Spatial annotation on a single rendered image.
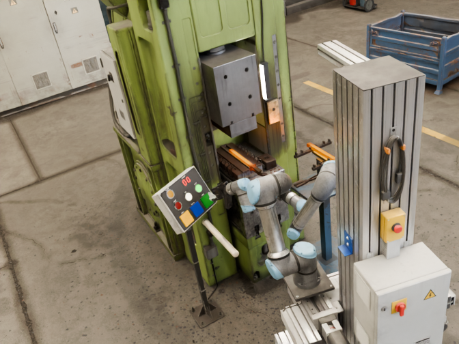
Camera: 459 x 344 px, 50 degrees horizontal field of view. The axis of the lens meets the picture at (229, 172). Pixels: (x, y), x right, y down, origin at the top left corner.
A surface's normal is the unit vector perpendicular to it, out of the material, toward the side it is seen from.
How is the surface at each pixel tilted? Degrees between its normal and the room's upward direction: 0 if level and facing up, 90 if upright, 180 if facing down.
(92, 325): 0
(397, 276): 0
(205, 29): 90
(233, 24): 90
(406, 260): 0
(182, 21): 90
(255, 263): 89
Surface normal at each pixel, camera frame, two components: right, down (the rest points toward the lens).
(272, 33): 0.49, 0.40
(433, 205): -0.14, -0.84
